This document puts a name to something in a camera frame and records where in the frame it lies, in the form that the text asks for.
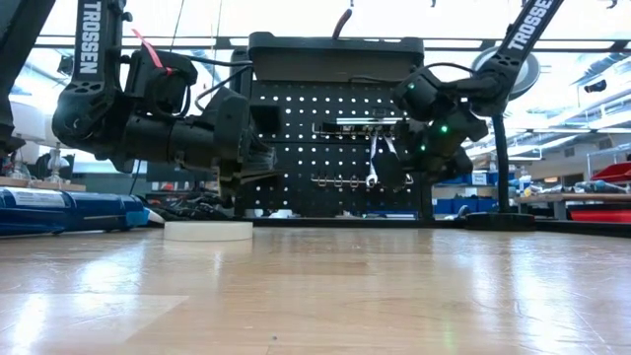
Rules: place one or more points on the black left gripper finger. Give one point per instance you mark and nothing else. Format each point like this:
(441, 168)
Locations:
(262, 159)
(259, 178)

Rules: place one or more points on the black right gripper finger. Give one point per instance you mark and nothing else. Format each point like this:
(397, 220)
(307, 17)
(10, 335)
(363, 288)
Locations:
(393, 172)

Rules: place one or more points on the small silver combination wrench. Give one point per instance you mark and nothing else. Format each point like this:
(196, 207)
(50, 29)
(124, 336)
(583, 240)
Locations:
(390, 145)

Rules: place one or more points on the black and silver spirit level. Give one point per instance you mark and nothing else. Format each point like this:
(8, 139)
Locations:
(365, 120)

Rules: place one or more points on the white masking tape roll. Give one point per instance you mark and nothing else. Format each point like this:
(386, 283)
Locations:
(207, 232)

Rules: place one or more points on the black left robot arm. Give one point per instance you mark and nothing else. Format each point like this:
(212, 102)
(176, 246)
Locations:
(148, 143)

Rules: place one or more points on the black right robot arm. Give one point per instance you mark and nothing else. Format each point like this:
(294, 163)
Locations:
(530, 29)

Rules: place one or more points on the wooden shelf board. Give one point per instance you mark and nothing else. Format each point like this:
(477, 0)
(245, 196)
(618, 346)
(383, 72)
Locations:
(39, 186)

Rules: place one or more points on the black pegboard stand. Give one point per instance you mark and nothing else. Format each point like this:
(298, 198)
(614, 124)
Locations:
(305, 163)

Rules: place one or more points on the black work gloves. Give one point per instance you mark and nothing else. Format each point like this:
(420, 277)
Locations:
(197, 207)

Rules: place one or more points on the blue storage bin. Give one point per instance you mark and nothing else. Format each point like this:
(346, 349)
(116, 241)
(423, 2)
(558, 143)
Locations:
(468, 204)
(493, 178)

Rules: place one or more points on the black gooseneck magnifier lamp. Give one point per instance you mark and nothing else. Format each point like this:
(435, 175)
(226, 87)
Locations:
(500, 172)

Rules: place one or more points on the black computer monitor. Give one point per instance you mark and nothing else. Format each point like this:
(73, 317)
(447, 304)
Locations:
(167, 175)

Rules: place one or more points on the wooden top work table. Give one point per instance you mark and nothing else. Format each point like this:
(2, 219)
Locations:
(567, 198)

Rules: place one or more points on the small black ceiling device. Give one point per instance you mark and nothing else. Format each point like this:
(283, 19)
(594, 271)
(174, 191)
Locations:
(595, 86)

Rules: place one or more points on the blue caulk tube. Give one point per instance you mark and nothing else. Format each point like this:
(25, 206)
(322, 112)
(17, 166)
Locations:
(74, 212)

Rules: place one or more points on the flat red tray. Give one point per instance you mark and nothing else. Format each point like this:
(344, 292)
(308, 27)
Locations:
(601, 217)

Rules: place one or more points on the red storage bin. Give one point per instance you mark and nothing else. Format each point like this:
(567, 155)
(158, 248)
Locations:
(616, 173)

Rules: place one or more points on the white shade table lamp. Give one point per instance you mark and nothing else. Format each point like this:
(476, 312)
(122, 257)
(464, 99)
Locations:
(29, 123)
(56, 163)

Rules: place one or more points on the black ceiling mounted device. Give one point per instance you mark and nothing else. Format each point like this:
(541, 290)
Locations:
(65, 65)

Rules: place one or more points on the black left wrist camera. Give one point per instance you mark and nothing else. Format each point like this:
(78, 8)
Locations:
(231, 118)

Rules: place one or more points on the black table frame rail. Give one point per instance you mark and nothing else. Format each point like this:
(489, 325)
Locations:
(581, 228)

